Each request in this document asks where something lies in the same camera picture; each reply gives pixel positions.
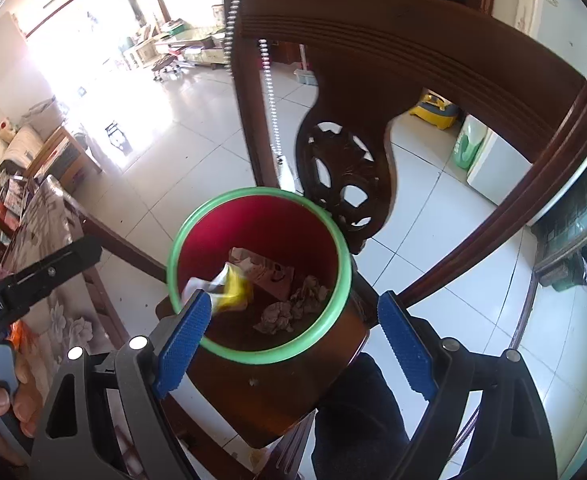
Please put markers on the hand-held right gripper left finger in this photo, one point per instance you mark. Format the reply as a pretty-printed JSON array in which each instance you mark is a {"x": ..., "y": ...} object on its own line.
[{"x": 183, "y": 345}]

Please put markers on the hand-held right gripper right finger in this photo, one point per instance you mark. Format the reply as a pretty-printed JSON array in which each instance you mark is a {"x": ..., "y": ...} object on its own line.
[{"x": 406, "y": 345}]

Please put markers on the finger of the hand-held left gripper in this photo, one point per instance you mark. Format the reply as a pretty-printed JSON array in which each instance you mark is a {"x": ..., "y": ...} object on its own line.
[{"x": 58, "y": 265}]

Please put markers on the orange plastic bag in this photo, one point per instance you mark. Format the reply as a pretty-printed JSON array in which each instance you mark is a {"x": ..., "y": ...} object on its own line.
[{"x": 19, "y": 335}]

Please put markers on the yellow white wrapper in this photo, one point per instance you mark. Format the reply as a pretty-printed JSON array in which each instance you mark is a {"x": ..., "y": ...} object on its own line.
[{"x": 236, "y": 290}]

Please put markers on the green-rimmed red waste bin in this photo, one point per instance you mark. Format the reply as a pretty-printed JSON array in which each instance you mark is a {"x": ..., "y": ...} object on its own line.
[{"x": 253, "y": 230}]

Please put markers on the person's left hand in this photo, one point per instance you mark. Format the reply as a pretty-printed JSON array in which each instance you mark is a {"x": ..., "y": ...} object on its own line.
[{"x": 25, "y": 400}]

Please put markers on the floral tablecloth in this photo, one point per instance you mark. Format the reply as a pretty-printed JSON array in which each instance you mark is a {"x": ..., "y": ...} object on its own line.
[{"x": 48, "y": 220}]

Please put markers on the person's leg in dark trousers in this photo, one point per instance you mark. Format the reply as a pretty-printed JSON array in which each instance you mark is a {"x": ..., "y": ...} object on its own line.
[{"x": 358, "y": 410}]

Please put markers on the crumpled paper tissue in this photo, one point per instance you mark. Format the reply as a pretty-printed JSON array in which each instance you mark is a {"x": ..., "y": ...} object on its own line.
[
  {"x": 273, "y": 317},
  {"x": 311, "y": 290}
]

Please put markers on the flattened cardboard packet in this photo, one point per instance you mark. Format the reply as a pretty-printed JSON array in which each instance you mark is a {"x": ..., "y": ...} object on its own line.
[{"x": 268, "y": 272}]

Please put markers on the small black stool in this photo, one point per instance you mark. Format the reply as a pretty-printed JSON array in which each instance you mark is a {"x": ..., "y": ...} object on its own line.
[{"x": 115, "y": 135}]

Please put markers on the white appliance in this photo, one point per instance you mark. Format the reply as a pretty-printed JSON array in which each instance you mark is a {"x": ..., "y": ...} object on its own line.
[{"x": 498, "y": 170}]

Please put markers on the green detergent bottle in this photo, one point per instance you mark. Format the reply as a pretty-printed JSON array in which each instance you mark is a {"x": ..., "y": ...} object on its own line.
[{"x": 468, "y": 145}]

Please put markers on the yellow toy car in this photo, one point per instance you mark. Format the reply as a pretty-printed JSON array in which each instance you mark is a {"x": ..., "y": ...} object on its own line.
[{"x": 433, "y": 110}]

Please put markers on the glass coffee table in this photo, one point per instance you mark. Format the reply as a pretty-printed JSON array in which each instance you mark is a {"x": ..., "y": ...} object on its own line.
[{"x": 183, "y": 42}]

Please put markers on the small plastic basket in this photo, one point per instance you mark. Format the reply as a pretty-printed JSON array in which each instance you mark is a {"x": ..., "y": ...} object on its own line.
[{"x": 304, "y": 78}]

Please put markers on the carved wooden chair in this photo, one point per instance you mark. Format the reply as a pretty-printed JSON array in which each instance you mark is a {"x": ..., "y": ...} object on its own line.
[{"x": 373, "y": 25}]

